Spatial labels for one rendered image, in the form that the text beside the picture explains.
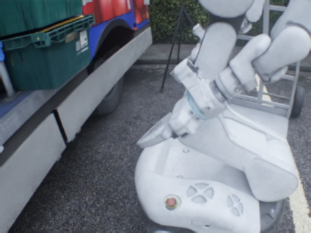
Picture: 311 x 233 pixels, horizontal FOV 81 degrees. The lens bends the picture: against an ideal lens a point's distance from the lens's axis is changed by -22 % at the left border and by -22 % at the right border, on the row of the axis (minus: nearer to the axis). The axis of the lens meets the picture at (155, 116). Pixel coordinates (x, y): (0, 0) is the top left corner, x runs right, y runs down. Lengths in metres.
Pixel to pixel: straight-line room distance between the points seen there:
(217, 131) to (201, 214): 0.27
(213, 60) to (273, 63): 0.24
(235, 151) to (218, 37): 0.36
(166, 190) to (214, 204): 0.17
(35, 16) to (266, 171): 1.00
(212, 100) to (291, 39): 0.20
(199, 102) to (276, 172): 0.47
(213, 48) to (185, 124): 0.24
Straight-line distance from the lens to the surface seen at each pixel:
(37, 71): 0.96
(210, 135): 0.68
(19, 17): 0.95
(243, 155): 0.74
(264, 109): 1.90
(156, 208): 0.76
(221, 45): 0.61
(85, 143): 1.67
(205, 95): 0.45
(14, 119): 0.89
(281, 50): 0.42
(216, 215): 0.74
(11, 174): 0.91
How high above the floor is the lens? 0.96
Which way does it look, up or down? 33 degrees down
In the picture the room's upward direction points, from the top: 7 degrees counter-clockwise
